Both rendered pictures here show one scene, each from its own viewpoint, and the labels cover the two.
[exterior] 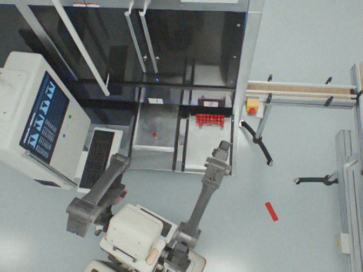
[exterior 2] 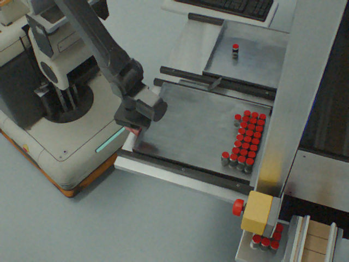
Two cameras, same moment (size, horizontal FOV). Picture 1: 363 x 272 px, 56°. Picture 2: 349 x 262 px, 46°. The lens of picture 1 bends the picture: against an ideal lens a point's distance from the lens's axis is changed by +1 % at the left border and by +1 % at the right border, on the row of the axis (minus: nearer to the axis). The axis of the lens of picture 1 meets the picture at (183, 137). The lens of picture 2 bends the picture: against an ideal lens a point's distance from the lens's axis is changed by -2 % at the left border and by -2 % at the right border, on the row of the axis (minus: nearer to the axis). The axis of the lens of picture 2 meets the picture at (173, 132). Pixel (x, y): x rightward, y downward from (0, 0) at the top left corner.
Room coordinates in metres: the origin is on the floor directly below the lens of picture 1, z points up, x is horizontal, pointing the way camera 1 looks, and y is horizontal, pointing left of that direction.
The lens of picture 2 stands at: (0.79, -0.87, 1.91)
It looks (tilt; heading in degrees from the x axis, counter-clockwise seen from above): 55 degrees down; 99
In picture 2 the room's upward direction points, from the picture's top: 5 degrees counter-clockwise
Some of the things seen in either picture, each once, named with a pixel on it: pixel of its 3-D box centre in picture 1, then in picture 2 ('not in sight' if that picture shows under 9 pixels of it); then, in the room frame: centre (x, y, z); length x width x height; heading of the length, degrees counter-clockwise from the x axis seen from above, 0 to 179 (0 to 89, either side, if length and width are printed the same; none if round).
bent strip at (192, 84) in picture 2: (180, 148); (199, 81); (0.75, 0.03, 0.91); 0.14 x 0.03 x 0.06; 165
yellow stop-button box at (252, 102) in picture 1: (252, 104); (259, 213); (0.92, -0.45, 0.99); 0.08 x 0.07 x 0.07; 165
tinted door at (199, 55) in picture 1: (194, 53); not in sight; (0.99, -0.13, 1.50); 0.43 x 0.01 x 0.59; 75
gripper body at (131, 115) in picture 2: not in sight; (133, 109); (0.58, -0.17, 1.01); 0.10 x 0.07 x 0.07; 165
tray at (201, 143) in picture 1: (208, 140); (203, 130); (0.77, -0.15, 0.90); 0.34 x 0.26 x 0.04; 165
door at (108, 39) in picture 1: (102, 49); not in sight; (1.11, 0.31, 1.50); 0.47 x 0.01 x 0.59; 75
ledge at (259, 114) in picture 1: (252, 107); (268, 244); (0.95, -0.48, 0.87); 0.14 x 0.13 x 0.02; 165
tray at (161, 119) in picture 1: (156, 122); (263, 58); (0.96, 0.15, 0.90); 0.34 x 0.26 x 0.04; 165
